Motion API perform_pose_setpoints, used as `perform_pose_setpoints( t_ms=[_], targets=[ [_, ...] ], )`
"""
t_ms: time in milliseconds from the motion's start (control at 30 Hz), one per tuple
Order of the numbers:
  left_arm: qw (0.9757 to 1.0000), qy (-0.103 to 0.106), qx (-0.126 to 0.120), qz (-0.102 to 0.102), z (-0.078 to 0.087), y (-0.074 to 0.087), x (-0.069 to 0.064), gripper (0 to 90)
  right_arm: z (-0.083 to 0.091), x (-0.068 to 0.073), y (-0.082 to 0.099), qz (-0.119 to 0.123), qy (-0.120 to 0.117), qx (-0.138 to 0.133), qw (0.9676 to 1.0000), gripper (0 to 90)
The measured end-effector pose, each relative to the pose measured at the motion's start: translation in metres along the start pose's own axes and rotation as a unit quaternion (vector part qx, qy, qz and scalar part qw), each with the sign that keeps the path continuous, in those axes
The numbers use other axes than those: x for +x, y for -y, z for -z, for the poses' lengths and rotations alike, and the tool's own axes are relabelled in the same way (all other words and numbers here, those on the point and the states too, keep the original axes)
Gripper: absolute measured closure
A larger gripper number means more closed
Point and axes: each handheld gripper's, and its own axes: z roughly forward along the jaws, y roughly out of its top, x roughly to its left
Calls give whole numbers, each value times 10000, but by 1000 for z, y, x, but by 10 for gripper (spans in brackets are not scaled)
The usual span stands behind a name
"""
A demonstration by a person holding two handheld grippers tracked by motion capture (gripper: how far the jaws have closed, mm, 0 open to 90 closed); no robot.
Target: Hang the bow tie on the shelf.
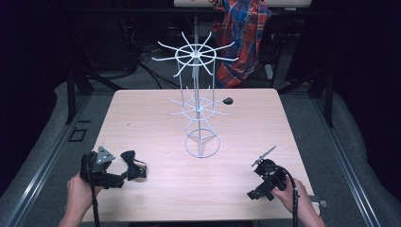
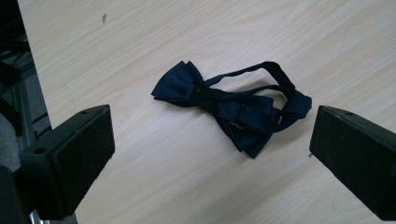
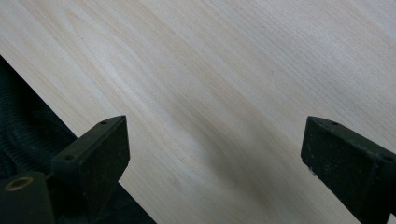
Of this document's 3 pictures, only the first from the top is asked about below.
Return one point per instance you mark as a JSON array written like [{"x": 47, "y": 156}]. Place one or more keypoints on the black metal stand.
[
  {"x": 72, "y": 94},
  {"x": 329, "y": 101}
]

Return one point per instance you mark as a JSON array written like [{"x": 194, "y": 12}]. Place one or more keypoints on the black chair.
[{"x": 277, "y": 41}]

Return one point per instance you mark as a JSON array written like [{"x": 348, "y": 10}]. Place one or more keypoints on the person's right hand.
[{"x": 290, "y": 195}]

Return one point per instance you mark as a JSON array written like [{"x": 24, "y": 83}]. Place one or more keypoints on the metal floor rail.
[
  {"x": 346, "y": 164},
  {"x": 47, "y": 157}
]

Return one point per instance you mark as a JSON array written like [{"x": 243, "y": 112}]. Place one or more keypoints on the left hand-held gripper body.
[{"x": 100, "y": 171}]

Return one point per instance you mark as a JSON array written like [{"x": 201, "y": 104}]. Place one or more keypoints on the black bow tie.
[{"x": 127, "y": 156}]

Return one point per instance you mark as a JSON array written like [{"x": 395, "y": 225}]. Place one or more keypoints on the red blue plaid cloth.
[{"x": 242, "y": 38}]

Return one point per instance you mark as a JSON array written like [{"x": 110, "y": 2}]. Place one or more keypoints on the person's left hand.
[{"x": 78, "y": 195}]

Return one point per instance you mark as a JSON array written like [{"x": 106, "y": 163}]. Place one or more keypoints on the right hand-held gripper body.
[{"x": 271, "y": 176}]

